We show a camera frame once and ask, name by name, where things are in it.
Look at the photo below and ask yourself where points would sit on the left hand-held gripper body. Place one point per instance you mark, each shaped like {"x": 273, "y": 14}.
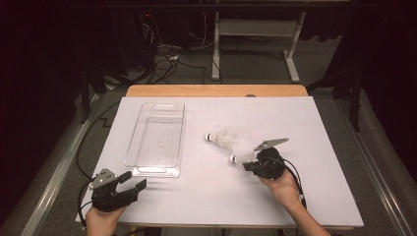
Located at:
{"x": 109, "y": 200}

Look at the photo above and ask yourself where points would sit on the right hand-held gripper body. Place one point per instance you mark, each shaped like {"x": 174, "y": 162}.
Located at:
{"x": 271, "y": 164}

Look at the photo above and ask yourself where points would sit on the clear plastic container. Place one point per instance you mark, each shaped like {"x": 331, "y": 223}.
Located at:
{"x": 157, "y": 144}

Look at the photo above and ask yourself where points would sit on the person's left hand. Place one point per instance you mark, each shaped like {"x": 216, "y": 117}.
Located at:
{"x": 101, "y": 224}

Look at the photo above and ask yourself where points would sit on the person's right hand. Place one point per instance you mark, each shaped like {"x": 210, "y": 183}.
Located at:
{"x": 285, "y": 190}

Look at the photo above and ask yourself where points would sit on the white table cover board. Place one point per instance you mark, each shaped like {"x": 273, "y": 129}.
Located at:
{"x": 203, "y": 196}

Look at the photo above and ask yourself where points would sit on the black metal stand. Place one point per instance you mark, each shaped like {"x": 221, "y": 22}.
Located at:
{"x": 86, "y": 95}
{"x": 355, "y": 98}

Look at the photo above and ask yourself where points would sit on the black computer case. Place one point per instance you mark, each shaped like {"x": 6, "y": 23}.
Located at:
{"x": 131, "y": 39}

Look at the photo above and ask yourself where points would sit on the grey metal floor rail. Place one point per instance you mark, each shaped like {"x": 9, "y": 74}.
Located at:
{"x": 59, "y": 170}
{"x": 377, "y": 177}

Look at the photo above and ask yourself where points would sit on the white metal stand frame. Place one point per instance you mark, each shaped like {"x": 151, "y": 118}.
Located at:
{"x": 255, "y": 28}

